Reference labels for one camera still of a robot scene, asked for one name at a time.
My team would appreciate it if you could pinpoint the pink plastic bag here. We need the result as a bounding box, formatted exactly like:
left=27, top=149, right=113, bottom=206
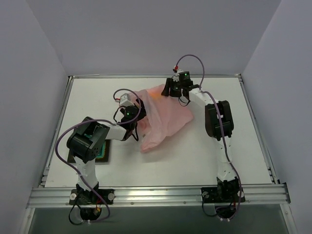
left=135, top=84, right=193, bottom=153

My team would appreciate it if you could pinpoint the orange fake fruit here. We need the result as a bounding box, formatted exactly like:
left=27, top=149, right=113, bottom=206
left=148, top=91, right=162, bottom=99

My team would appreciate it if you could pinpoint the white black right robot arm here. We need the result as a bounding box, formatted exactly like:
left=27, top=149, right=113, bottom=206
left=161, top=68, right=243, bottom=203

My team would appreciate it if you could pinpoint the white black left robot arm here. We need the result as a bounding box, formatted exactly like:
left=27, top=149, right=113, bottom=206
left=66, top=98, right=146, bottom=192

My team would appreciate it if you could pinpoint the green square ceramic plate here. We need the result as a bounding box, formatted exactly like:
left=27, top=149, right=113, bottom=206
left=67, top=140, right=111, bottom=164

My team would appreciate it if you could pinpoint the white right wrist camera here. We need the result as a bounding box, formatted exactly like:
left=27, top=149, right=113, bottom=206
left=172, top=66, right=184, bottom=82

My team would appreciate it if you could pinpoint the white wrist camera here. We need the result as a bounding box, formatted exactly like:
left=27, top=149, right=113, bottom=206
left=115, top=93, right=133, bottom=107
left=172, top=66, right=184, bottom=82

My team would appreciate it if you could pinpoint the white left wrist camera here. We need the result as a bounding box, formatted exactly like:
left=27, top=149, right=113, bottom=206
left=115, top=93, right=133, bottom=107

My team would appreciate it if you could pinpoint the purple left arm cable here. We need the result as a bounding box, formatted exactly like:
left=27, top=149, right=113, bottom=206
left=55, top=88, right=144, bottom=224

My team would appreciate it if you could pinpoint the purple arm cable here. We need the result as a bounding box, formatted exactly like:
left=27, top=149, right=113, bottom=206
left=175, top=54, right=244, bottom=217
left=55, top=88, right=144, bottom=224

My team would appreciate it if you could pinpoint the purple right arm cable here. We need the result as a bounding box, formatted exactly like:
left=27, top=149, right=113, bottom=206
left=175, top=54, right=244, bottom=217

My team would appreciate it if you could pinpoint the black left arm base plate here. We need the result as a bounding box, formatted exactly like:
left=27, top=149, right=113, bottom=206
left=69, top=189, right=115, bottom=205

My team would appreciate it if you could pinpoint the aluminium front rail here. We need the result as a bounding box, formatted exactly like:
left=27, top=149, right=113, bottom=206
left=26, top=184, right=291, bottom=208

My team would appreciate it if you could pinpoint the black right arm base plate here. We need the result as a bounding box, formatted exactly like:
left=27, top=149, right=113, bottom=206
left=201, top=187, right=246, bottom=203

